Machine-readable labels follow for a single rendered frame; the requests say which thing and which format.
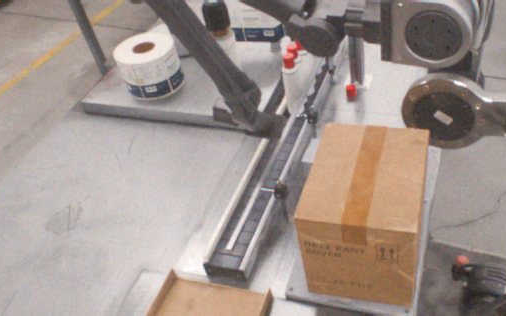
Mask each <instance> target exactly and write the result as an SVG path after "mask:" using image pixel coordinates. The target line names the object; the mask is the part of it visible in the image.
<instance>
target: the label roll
mask: <svg viewBox="0 0 506 316"><path fill-rule="evenodd" d="M114 57H115V60H116V62H117V65H118V68H119V70H120V72H121V75H122V77H123V79H124V83H126V85H127V87H128V90H129V92H130V94H131V95H132V96H133V97H135V98H138V100H157V98H159V99H161V97H165V96H167V95H169V94H171V93H173V92H175V91H176V90H178V89H180V88H181V86H182V85H183V84H184V81H185V75H184V72H183V69H182V66H181V63H180V59H178V56H177V53H176V50H175V46H174V43H173V39H172V38H171V37H170V36H169V35H167V34H164V33H146V34H140V35H137V36H134V37H131V38H129V39H126V40H124V41H123V42H121V43H120V44H119V46H118V47H117V48H116V49H115V51H114Z"/></svg>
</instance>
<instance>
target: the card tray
mask: <svg viewBox="0 0 506 316"><path fill-rule="evenodd" d="M272 298H273V293H272V290H270V286H268V288H267V290H266V293H263V292H257V291H251V290H246V289H241V288H236V287H230V286H225V285H220V284H213V283H208V282H203V281H198V280H192V279H187V278H182V277H176V276H175V274H174V271H173V269H172V268H170V270H169V271H168V274H167V276H166V278H165V280H164V281H163V283H162V285H161V287H160V289H158V290H157V293H156V295H155V297H154V298H153V300H152V302H151V304H150V306H149V307H148V309H147V312H146V314H145V316H265V313H266V311H267V308H268V305H269V303H270V300H272Z"/></svg>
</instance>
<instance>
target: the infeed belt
mask: <svg viewBox="0 0 506 316"><path fill-rule="evenodd" d="M321 69H322V72H321V74H319V75H316V77H315V79H316V84H315V85H314V89H315V92H314V94H312V96H310V97H307V102H306V103H305V104H304V112H303V113H302V114H307V113H308V111H310V107H311V106H313V104H314V102H315V100H316V97H317V94H318V92H319V90H320V87H321V85H322V83H323V81H324V79H325V75H326V73H327V71H328V69H330V61H328V59H326V60H325V65H324V66H323V67H321ZM282 116H284V123H283V125H282V131H281V132H283V130H284V128H285V126H286V124H287V122H288V120H289V118H291V116H292V114H289V113H288V108H287V106H286V108H285V110H284V112H283V113H282ZM305 121H306V119H299V118H296V120H295V122H294V124H293V126H292V128H291V130H289V132H288V134H287V138H286V140H285V142H284V144H283V146H282V148H281V150H280V152H279V156H278V158H277V160H276V162H275V164H274V166H273V168H272V170H271V172H269V176H268V178H267V180H266V182H265V184H264V186H263V187H269V188H275V186H276V184H277V183H276V181H277V180H279V179H280V177H281V174H282V172H283V170H284V167H285V165H286V163H287V161H288V158H289V156H291V153H292V151H293V148H294V146H295V144H296V142H297V140H298V137H299V134H300V132H301V130H302V127H303V125H304V123H305ZM278 142H279V139H276V140H269V141H268V143H267V145H266V147H265V149H264V151H263V153H262V156H261V158H260V160H259V162H258V164H257V166H256V168H255V170H254V172H253V174H252V177H250V179H249V181H248V183H247V185H246V187H245V189H244V191H243V193H242V196H241V198H240V200H239V202H238V204H237V206H236V208H235V210H234V212H233V214H231V217H230V219H229V221H228V223H227V225H226V227H225V229H224V230H223V232H222V234H221V237H220V239H219V241H218V243H217V245H216V247H215V249H214V251H212V253H211V256H210V258H209V260H208V261H207V263H206V265H209V266H215V267H221V268H226V269H233V270H239V268H240V266H241V264H242V261H243V259H244V257H245V254H246V252H247V249H248V247H249V245H250V243H252V240H253V238H254V236H255V233H256V230H257V228H258V226H259V224H260V222H261V219H262V217H263V214H264V212H265V209H266V207H267V205H268V203H269V201H271V198H272V196H273V193H274V192H266V191H261V193H260V196H259V198H258V200H257V202H256V204H255V206H254V208H253V211H252V213H250V216H249V218H248V220H247V222H246V224H245V226H244V228H243V231H242V233H241V236H240V238H239V240H238V242H237V244H236V246H235V249H234V251H233V253H231V252H227V250H226V248H227V246H228V244H229V242H230V239H231V237H233V234H234V232H235V230H236V228H237V226H238V224H239V222H240V220H241V218H242V216H243V213H244V211H245V209H246V207H247V204H248V202H249V200H250V198H252V196H253V193H254V191H255V189H256V187H257V185H258V183H259V181H260V179H261V177H262V174H263V172H264V169H265V167H266V165H267V163H268V161H269V159H271V157H272V154H273V152H274V150H275V148H276V146H277V144H278Z"/></svg>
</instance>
